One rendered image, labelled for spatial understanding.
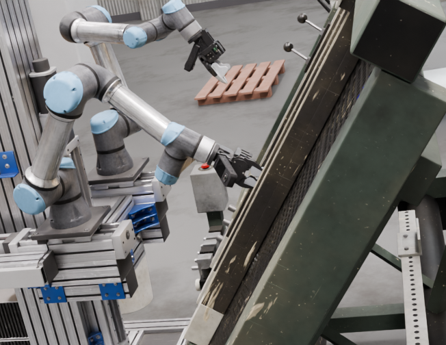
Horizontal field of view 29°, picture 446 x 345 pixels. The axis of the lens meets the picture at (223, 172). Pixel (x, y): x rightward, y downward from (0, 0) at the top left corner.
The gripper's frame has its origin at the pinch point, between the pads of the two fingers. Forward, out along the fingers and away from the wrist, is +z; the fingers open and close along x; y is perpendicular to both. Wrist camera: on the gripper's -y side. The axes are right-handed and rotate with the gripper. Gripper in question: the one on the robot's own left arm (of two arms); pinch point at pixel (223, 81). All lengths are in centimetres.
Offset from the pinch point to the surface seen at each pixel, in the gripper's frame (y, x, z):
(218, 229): -38, -3, 46
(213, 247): -37, -19, 47
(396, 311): -11, 27, 127
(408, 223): 43, -64, 60
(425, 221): 31, 0, 87
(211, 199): -43, 18, 39
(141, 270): -128, 75, 63
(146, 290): -134, 75, 74
